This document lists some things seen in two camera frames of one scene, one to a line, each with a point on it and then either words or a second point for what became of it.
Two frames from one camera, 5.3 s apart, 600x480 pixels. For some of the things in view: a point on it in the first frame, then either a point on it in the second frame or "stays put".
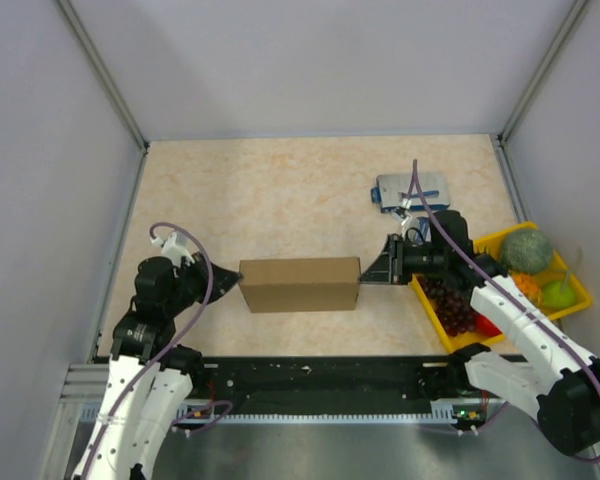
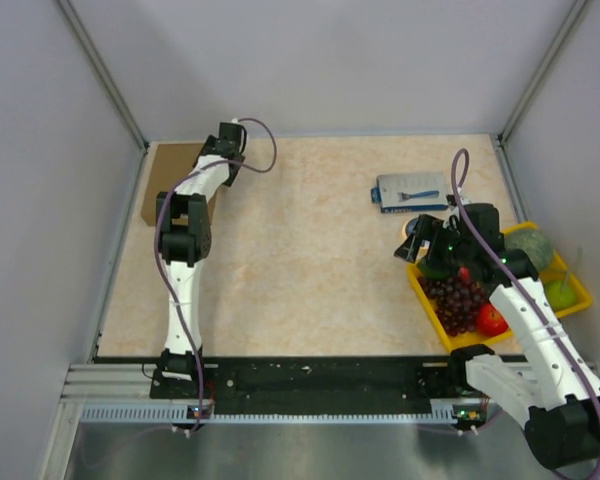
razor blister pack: x=391 y=190 stays put
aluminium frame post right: x=543 y=69 stays put
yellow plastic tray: x=490 y=251 stays put
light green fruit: x=553 y=296 stays put
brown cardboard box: x=301 y=284 -> x=171 y=164
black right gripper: x=390 y=267 -> x=428 y=228
